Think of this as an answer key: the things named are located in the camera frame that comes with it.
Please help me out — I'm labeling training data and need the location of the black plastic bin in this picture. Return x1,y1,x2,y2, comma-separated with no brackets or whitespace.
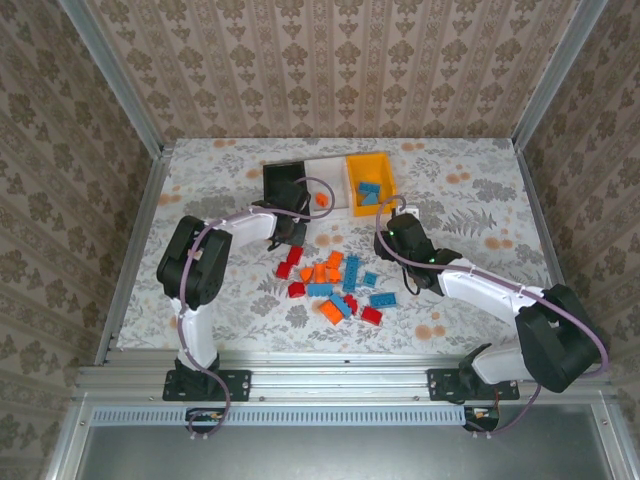
262,159,311,217

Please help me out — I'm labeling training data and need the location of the white plastic bin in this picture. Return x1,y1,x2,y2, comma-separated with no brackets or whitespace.
303,156,354,217

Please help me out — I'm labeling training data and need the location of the long blue lego plate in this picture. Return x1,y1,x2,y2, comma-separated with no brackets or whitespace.
342,253,362,294

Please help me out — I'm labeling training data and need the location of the orange plastic bin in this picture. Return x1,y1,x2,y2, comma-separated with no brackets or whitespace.
345,151,399,219

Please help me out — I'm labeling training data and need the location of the grey metal panel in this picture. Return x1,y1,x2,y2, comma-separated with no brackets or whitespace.
74,424,616,480

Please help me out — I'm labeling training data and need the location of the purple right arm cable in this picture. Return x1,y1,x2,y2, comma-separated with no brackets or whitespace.
374,195,611,442

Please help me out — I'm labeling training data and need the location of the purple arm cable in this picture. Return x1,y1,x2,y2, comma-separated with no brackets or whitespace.
374,195,611,442
177,175,335,444

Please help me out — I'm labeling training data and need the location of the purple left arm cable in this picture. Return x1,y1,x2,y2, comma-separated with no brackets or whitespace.
177,175,335,444

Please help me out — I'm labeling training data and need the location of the aluminium table side rail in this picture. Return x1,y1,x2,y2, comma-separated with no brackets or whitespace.
512,139,591,364
94,142,177,365

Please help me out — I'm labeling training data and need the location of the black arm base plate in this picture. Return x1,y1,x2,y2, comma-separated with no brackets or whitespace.
427,368,519,402
163,368,251,402

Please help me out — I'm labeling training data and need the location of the aluminium mounting rail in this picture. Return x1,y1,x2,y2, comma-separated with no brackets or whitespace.
74,349,614,404

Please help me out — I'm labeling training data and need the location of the cable connector board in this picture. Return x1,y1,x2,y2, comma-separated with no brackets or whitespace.
464,405,501,430
187,407,226,427

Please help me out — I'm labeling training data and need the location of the grey slotted cable duct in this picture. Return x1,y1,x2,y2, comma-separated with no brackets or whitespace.
92,405,464,427

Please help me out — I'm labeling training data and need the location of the aluminium frame post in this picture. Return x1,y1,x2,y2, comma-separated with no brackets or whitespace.
57,0,166,156
512,0,609,151

